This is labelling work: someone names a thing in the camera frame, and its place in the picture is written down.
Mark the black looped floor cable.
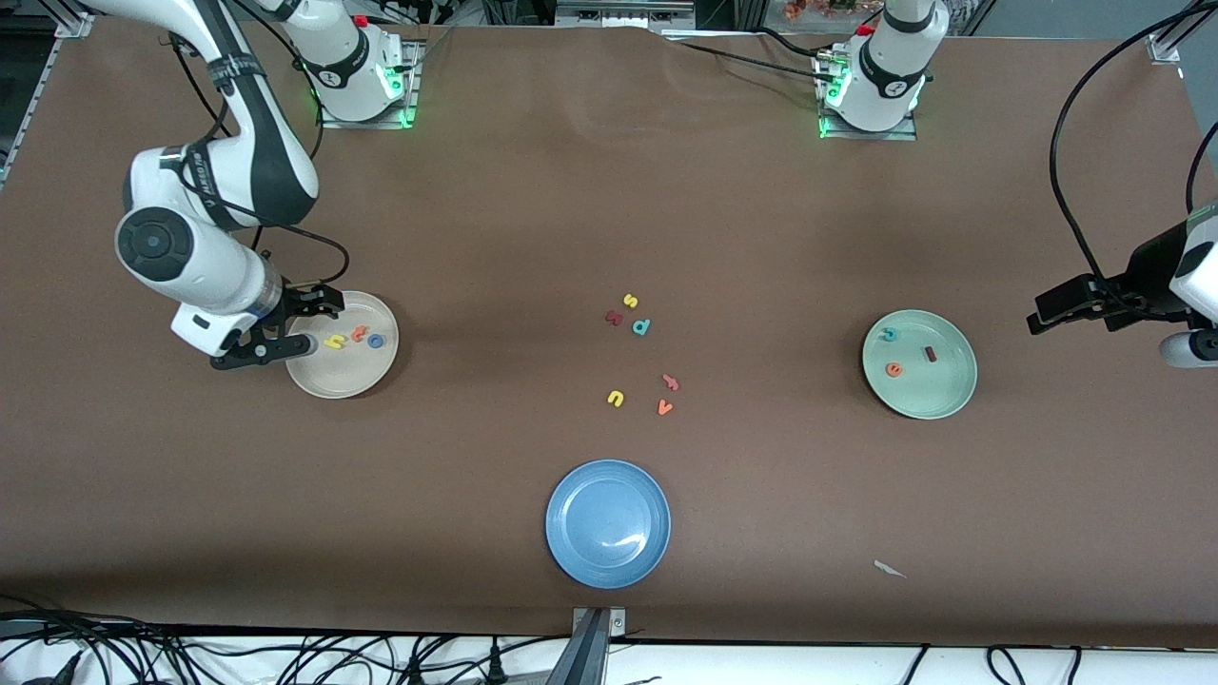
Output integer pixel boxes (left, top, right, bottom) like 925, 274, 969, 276
985, 645, 1082, 685

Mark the black floor cable bundle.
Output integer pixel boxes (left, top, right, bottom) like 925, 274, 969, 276
0, 595, 548, 685

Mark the beige round plate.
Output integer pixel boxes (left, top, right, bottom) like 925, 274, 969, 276
285, 290, 401, 401

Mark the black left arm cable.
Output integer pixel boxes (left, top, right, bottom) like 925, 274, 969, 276
1050, 0, 1218, 315

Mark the brown table cover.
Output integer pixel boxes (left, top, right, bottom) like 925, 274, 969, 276
0, 17, 1218, 648

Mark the aluminium arm base plate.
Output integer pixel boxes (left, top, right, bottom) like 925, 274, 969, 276
317, 38, 422, 129
816, 52, 919, 142

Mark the black base supply cable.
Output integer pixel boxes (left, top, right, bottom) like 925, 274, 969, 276
663, 36, 843, 87

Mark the grey power strip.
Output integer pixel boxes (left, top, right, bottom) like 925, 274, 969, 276
555, 0, 697, 28

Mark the green round plate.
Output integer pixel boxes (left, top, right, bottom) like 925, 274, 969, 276
861, 309, 979, 421

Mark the blue round plate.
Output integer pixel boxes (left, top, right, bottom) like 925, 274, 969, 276
545, 460, 672, 590

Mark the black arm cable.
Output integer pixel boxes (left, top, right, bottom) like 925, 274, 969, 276
167, 33, 350, 291
1050, 0, 1218, 315

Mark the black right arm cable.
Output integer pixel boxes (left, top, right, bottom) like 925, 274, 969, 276
167, 33, 350, 291

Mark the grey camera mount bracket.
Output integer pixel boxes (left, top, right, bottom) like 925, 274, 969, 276
547, 607, 629, 685

